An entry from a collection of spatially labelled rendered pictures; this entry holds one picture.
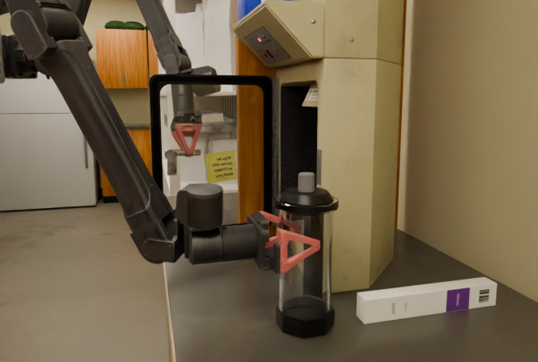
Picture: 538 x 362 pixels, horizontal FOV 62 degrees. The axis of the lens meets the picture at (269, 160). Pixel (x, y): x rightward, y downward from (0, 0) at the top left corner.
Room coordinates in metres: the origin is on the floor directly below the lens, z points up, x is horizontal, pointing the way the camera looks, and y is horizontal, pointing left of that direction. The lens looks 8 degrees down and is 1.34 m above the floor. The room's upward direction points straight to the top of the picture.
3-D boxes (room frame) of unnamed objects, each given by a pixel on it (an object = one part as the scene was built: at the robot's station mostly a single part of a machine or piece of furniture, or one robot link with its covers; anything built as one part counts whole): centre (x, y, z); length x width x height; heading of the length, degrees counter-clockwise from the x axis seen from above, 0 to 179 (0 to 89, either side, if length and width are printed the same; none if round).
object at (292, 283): (0.74, -0.06, 1.06); 0.11 x 0.11 x 0.21
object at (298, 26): (1.00, -0.01, 1.46); 0.32 x 0.11 x 0.10; 15
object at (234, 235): (0.72, 0.04, 1.10); 0.10 x 0.07 x 0.07; 15
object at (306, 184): (0.74, -0.06, 1.18); 0.09 x 0.09 x 0.07
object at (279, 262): (0.70, -0.03, 1.10); 0.09 x 0.07 x 0.07; 105
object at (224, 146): (1.10, 0.13, 1.19); 0.30 x 0.01 x 0.40; 112
